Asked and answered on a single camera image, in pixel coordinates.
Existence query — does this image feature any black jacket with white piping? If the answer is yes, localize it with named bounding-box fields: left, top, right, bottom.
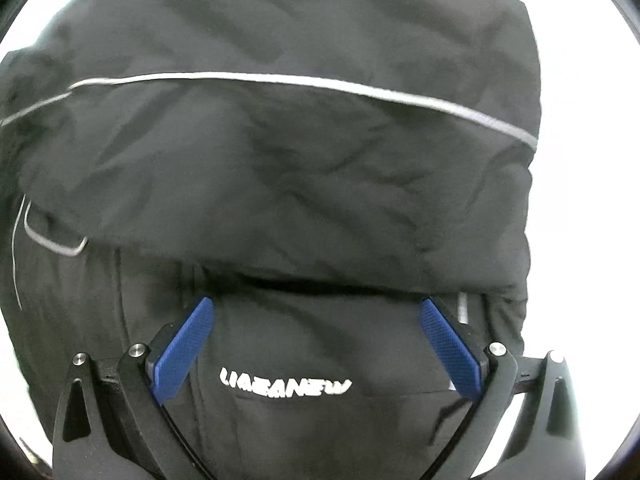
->
left=1, top=0, right=541, bottom=479

